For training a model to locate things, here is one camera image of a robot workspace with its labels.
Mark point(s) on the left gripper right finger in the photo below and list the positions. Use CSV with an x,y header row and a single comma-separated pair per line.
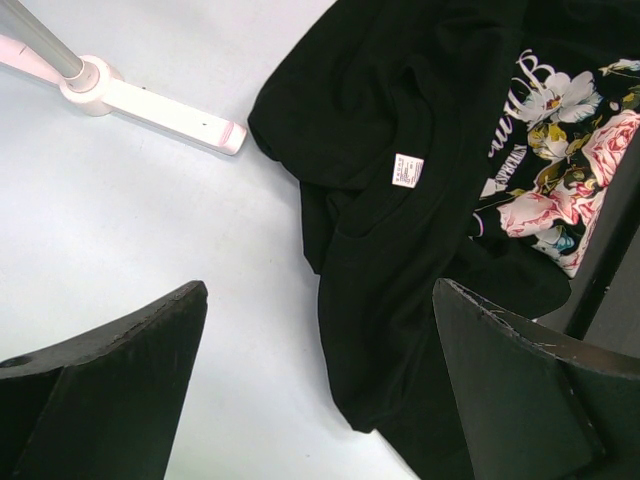
x,y
535,403

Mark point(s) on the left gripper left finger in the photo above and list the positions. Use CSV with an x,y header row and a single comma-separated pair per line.
x,y
105,404

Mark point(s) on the black t-shirt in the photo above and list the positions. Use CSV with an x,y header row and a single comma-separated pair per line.
x,y
469,140

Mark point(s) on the clothes rack metal frame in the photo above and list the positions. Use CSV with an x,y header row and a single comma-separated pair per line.
x,y
98,89

